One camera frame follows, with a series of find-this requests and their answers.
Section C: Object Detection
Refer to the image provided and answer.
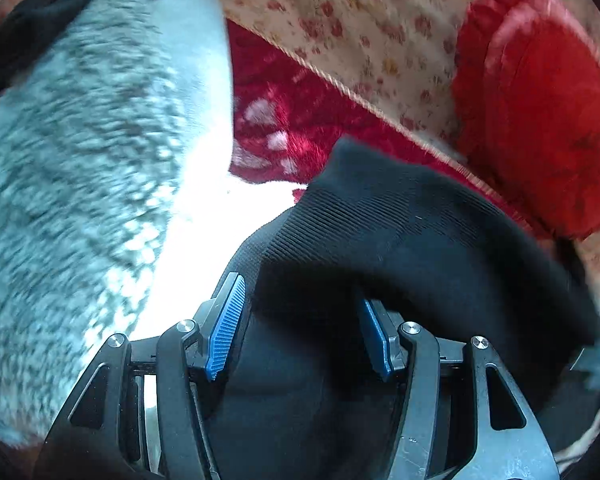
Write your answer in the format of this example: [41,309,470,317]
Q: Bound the red heart ruffled pillow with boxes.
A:
[452,0,600,238]

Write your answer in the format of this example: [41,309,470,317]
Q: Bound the grey fleece jacket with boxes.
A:
[0,0,291,450]

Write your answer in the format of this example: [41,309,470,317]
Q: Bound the black knit pants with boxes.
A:
[206,139,600,479]

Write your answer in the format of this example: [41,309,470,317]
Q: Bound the red and white plush blanket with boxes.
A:
[225,16,531,233]

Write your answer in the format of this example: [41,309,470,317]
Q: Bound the floral beige quilt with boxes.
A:
[220,0,600,300]

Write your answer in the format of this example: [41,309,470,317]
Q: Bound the small black garment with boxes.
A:
[0,0,92,93]

